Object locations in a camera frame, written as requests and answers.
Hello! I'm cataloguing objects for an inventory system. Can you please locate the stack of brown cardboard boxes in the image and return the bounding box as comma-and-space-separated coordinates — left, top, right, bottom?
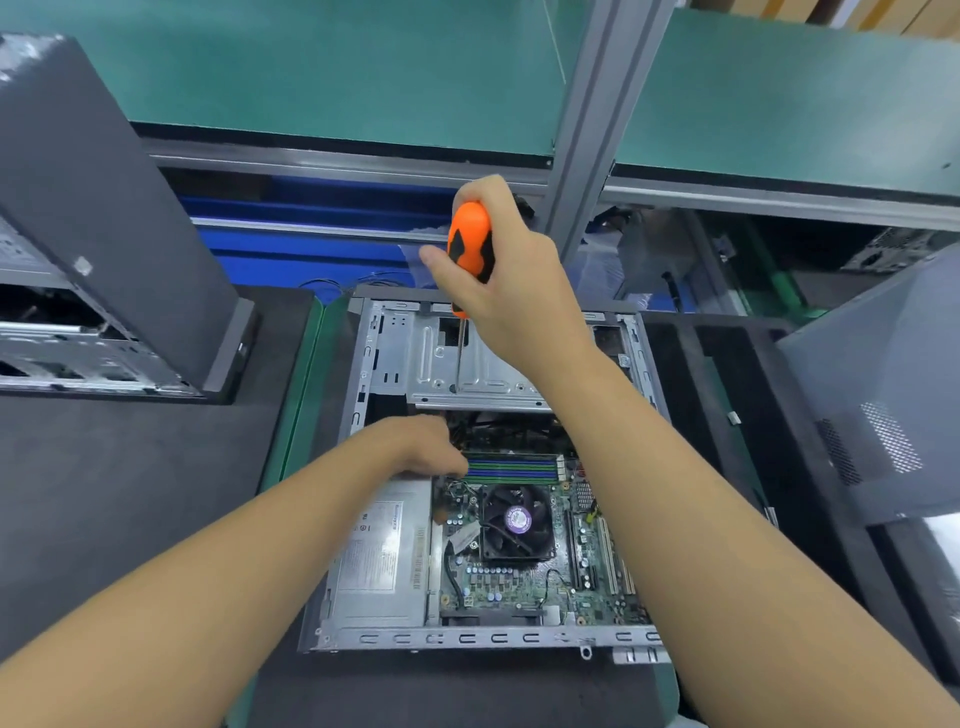
690, 0, 960, 39

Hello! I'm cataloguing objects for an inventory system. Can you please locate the thick aluminium frame post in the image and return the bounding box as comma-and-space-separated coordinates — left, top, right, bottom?
537, 0, 680, 249

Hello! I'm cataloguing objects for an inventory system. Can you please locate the silver computer case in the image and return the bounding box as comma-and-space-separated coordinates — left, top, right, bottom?
0, 33, 260, 404

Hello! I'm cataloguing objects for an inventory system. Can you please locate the dark grey computer case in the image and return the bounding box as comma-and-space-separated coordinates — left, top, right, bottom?
297, 285, 677, 665

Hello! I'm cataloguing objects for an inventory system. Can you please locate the person's right forearm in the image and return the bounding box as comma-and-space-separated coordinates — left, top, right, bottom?
540, 357, 960, 728

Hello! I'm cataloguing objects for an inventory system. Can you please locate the black CPU fan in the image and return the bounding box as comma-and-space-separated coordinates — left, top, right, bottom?
477, 483, 560, 569

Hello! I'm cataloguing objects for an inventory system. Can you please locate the person's left hand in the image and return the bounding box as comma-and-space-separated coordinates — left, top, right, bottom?
360, 414, 471, 482

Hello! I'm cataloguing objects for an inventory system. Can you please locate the long green workbench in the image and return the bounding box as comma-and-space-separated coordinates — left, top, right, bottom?
0, 0, 960, 230

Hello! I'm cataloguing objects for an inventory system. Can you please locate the person's left forearm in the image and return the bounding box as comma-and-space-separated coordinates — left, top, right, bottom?
0, 432, 437, 728

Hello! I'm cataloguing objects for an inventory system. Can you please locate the green motherboard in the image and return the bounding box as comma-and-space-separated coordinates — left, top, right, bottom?
432, 412, 650, 629

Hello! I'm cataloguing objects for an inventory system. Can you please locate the clear plastic bag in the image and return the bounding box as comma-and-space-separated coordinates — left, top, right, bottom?
562, 232, 662, 309

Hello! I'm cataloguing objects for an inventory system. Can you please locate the blue plastic crate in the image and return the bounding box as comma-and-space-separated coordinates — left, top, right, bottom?
180, 187, 482, 302

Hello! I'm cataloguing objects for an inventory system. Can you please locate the black divided foam tray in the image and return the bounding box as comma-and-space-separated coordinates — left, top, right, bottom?
637, 312, 960, 728

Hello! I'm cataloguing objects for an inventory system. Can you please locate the person's right hand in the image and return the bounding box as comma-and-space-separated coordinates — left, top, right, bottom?
417, 174, 602, 395

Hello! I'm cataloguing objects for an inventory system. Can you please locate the silver power supply unit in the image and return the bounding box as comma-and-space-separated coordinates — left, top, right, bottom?
322, 477, 440, 632

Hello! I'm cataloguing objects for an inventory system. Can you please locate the distant computer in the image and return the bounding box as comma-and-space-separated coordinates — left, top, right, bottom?
843, 228, 960, 275

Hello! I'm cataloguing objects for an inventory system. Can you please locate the orange-handled long tool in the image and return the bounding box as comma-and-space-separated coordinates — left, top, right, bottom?
447, 199, 500, 324

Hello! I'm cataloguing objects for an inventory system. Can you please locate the grey case side panel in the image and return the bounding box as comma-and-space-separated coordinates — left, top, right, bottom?
777, 247, 960, 527

